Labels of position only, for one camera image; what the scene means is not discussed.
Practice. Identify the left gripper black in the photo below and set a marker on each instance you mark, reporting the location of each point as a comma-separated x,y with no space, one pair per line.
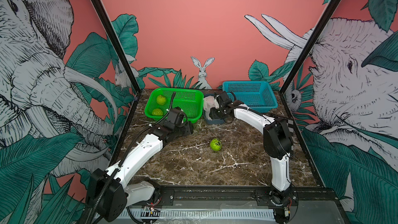
188,129

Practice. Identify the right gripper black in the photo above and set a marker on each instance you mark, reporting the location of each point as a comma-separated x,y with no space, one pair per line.
213,114

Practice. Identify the green custard apple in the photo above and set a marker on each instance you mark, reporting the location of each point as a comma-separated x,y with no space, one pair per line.
161,100
216,145
157,112

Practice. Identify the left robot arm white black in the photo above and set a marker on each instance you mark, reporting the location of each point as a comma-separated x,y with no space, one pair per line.
109,191

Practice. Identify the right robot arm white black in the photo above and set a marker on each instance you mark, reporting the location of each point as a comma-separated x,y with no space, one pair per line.
277,137

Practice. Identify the stack of white foam nets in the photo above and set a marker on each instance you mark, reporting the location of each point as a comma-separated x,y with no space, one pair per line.
209,103

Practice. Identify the green custard apple front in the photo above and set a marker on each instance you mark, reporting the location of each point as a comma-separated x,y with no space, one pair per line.
157,112

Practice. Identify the dark blue small bin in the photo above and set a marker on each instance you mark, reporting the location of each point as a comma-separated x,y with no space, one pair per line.
212,120

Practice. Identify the bright green plastic basket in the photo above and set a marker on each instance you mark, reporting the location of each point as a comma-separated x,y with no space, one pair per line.
190,101

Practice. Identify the teal plastic basket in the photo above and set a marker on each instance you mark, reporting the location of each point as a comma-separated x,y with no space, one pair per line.
257,95

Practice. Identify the black white checkerboard plate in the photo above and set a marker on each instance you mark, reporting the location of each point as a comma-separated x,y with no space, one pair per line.
290,124

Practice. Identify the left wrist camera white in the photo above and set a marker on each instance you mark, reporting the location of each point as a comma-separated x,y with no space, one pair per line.
175,118

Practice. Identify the black front mounting rail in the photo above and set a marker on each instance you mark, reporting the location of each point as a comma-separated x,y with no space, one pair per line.
168,195

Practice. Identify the black right frame post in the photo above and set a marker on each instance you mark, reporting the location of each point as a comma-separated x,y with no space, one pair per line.
326,15

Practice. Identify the black frame post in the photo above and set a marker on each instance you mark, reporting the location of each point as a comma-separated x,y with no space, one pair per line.
110,31
326,15

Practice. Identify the white slotted cable duct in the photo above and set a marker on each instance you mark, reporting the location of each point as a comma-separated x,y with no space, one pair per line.
215,214

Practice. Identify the black left frame post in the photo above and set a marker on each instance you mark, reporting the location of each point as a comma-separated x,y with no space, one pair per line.
110,31

